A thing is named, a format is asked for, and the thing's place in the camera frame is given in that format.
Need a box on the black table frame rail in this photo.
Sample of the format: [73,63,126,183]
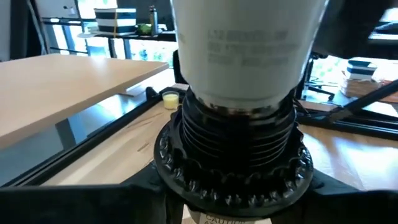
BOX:
[0,86,165,188]
[295,107,398,141]

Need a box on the black and white striped box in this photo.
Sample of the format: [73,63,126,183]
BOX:
[93,7,137,35]

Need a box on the black threaded lamp socket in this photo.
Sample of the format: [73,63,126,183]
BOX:
[153,88,315,224]

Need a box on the small striped box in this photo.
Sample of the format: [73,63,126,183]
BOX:
[346,59,378,82]

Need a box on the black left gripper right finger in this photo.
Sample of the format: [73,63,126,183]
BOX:
[271,169,398,224]

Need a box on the black shelf table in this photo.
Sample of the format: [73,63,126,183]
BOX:
[42,17,177,60]

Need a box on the light wood desk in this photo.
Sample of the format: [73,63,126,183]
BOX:
[0,53,170,151]

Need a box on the whiteboard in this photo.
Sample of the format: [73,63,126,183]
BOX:
[35,0,79,19]

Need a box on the small cup of yellow liquid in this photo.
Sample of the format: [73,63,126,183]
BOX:
[162,90,180,111]

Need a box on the grey water bottle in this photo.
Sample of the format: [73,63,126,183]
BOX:
[149,5,159,36]

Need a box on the white floodlight bulb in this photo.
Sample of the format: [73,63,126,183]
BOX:
[170,0,328,110]

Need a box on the green object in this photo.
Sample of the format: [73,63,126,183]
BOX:
[136,23,152,36]

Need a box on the black diagonal frame strut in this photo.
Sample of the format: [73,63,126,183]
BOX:
[328,79,398,124]

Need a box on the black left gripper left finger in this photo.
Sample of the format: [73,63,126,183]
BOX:
[0,162,188,224]

